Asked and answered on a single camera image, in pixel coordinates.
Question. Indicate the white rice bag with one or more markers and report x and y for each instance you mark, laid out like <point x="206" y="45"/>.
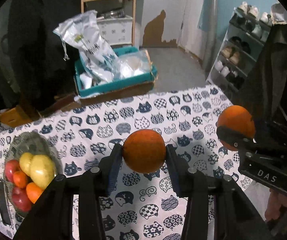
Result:
<point x="97" y="57"/>

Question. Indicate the large orange gripper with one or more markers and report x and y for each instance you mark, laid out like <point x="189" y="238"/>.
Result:
<point x="144" y="151"/>

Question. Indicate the large red apple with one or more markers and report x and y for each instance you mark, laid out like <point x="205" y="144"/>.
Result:
<point x="10" y="168"/>

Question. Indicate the small orange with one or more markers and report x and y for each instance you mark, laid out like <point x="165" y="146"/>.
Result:
<point x="33" y="192"/>
<point x="20" y="179"/>

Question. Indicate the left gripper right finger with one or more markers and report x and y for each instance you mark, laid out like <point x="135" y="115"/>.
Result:
<point x="235" y="215"/>

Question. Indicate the right hand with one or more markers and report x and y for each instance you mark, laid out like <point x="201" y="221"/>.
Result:
<point x="275" y="202"/>

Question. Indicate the small red apple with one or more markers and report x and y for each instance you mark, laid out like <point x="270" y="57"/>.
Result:
<point x="20" y="199"/>

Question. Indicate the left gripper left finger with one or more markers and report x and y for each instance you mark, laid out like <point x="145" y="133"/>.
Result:
<point x="51" y="216"/>

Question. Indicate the steel pot on shelf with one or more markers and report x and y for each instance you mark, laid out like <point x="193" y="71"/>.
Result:
<point x="117" y="13"/>

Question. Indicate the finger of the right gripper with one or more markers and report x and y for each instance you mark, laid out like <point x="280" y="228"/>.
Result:
<point x="233" y="139"/>

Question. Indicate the clear plastic bag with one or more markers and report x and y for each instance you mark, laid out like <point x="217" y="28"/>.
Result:
<point x="134" y="64"/>

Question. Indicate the white patterned storage box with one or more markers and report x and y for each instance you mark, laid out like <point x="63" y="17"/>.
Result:
<point x="116" y="31"/>

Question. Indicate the teal cardboard box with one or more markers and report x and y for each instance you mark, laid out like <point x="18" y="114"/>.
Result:
<point x="109" y="87"/>

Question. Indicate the green apple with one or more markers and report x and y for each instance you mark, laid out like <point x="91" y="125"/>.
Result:
<point x="25" y="162"/>

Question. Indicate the wooden drawer box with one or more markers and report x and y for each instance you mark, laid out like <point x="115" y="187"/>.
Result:
<point x="18" y="115"/>

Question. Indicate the metal shoe rack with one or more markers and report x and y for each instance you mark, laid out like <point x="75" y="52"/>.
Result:
<point x="243" y="41"/>

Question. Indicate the large yellow pear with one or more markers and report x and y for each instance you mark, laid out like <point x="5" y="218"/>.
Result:
<point x="42" y="170"/>

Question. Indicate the black hanging coat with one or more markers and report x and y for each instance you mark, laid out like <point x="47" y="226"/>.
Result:
<point x="34" y="65"/>

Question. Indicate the cat pattern tablecloth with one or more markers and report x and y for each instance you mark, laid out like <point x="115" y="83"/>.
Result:
<point x="143" y="204"/>

